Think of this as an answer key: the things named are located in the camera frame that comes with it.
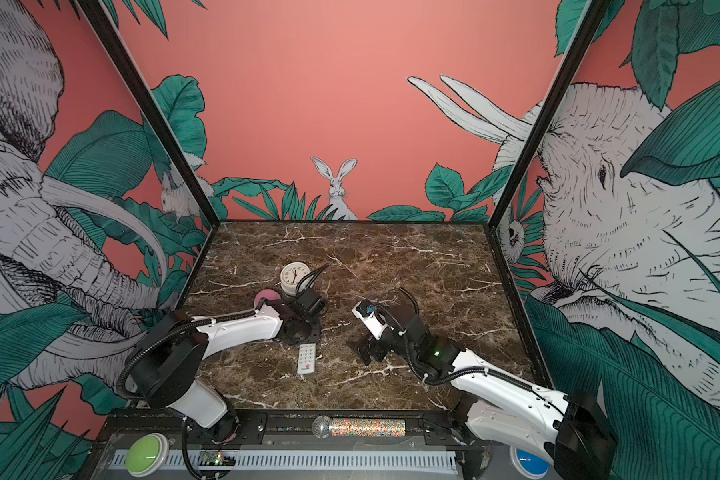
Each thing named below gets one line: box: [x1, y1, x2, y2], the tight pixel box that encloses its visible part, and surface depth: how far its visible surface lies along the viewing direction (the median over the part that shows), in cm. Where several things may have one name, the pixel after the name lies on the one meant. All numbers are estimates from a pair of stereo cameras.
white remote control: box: [297, 343, 316, 374], surface depth 85 cm
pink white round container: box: [254, 288, 281, 309], surface depth 99 cm
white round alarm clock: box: [280, 262, 311, 296], surface depth 102 cm
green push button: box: [125, 433, 169, 478], surface depth 71 cm
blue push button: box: [510, 445, 551, 480], surface depth 70 cm
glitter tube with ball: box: [312, 416, 407, 439], surface depth 73 cm
